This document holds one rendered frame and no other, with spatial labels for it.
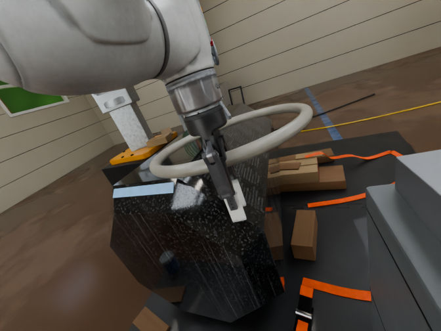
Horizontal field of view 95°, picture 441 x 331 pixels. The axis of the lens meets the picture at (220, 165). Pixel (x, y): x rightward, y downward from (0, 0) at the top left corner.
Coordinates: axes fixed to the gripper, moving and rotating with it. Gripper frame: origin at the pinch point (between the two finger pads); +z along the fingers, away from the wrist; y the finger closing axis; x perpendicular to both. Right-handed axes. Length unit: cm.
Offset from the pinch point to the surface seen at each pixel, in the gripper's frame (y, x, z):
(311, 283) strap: 41, -13, 84
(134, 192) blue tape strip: 27, 44, 3
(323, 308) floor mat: 29, -15, 86
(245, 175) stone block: 43.8, 2.0, 15.0
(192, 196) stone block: 21.7, 19.1, 7.6
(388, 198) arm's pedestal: 2.0, -30.2, 8.9
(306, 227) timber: 68, -20, 71
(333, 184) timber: 114, -52, 75
